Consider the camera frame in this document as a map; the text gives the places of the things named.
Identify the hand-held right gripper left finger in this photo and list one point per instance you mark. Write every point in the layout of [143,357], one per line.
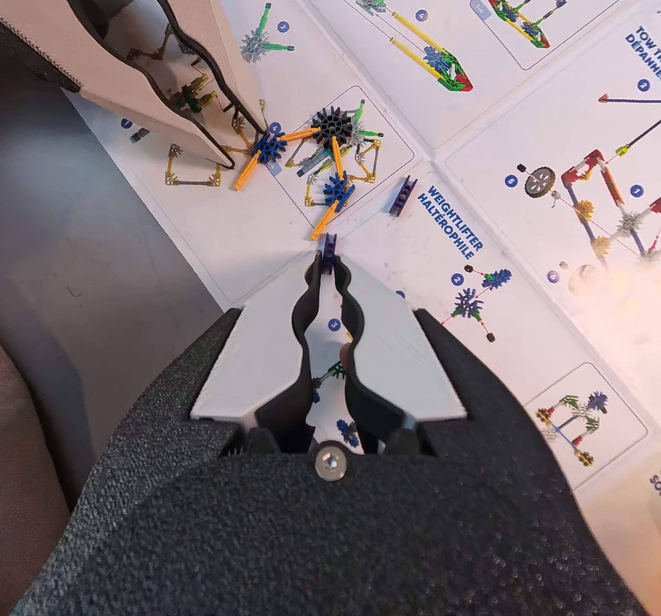
[253,368]

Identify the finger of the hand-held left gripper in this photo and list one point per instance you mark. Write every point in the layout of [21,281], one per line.
[62,48]
[196,7]

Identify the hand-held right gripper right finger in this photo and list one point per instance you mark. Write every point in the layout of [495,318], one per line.
[408,368]

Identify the purple clip connector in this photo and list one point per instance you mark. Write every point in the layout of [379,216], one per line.
[326,255]
[403,195]

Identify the blue plastic connector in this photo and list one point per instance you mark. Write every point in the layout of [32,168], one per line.
[271,146]
[337,191]

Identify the yellow plastic rod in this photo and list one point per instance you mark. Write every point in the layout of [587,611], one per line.
[246,172]
[337,159]
[323,222]
[300,136]

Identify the black plastic connector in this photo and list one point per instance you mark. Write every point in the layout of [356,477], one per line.
[331,126]

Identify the white instruction sheet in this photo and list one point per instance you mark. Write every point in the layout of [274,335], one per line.
[496,131]

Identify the person's beige sweater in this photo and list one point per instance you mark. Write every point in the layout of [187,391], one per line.
[21,492]

